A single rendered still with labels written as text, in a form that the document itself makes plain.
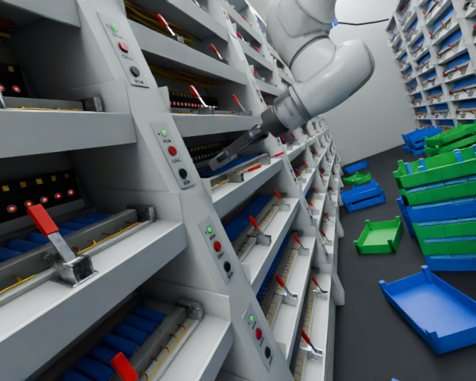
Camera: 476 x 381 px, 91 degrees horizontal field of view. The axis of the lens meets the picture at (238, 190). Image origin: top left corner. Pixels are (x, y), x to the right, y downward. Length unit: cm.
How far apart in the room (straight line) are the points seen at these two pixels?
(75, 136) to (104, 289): 19
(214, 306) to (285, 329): 28
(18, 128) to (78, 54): 21
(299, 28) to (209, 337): 60
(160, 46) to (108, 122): 29
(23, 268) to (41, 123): 16
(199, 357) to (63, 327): 20
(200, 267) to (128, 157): 22
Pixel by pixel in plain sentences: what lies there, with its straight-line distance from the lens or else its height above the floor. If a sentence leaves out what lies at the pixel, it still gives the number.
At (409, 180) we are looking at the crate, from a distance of 120.
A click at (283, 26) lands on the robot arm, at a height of 101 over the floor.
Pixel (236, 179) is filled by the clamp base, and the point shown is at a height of 75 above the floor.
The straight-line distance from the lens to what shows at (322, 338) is 92.
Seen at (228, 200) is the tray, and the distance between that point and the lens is 53.
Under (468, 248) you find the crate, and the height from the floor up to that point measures 10.
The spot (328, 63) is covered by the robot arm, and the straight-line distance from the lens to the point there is 56.
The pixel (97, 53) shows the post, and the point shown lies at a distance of 47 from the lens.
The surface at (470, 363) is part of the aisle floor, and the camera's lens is 105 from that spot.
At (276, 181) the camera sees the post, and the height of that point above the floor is 64.
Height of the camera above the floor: 78
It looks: 5 degrees down
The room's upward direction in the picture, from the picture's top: 24 degrees counter-clockwise
